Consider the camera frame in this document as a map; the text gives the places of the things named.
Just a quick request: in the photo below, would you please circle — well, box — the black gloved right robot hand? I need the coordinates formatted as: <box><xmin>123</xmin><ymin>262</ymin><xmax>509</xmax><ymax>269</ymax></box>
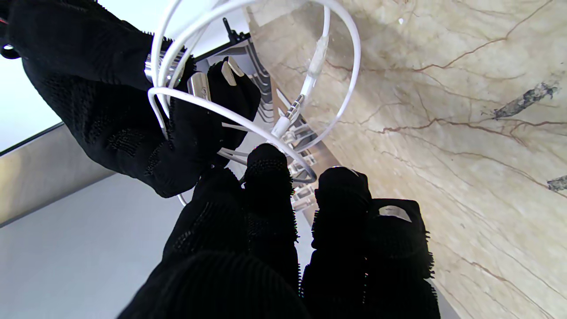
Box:
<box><xmin>0</xmin><ymin>0</ymin><xmax>262</xmax><ymax>198</ymax></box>

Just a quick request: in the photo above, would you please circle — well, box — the white wired earphone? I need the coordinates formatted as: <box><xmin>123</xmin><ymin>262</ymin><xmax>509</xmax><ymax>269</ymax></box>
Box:
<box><xmin>146</xmin><ymin>0</ymin><xmax>361</xmax><ymax>206</ymax></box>

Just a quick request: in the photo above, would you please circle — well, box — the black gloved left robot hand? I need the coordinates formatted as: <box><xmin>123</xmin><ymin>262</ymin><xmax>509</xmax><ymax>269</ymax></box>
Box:
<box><xmin>117</xmin><ymin>143</ymin><xmax>441</xmax><ymax>319</ymax></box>

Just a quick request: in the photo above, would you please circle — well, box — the brown upright desk screen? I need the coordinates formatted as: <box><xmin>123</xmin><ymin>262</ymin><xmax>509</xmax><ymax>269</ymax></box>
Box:
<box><xmin>288</xmin><ymin>153</ymin><xmax>319</xmax><ymax>187</ymax></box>
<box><xmin>283</xmin><ymin>113</ymin><xmax>319</xmax><ymax>147</ymax></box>

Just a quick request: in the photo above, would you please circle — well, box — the clear acrylic name holder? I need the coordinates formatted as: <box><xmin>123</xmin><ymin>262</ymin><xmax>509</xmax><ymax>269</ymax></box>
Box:
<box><xmin>290</xmin><ymin>186</ymin><xmax>317</xmax><ymax>211</ymax></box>
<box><xmin>288</xmin><ymin>142</ymin><xmax>317</xmax><ymax>167</ymax></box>

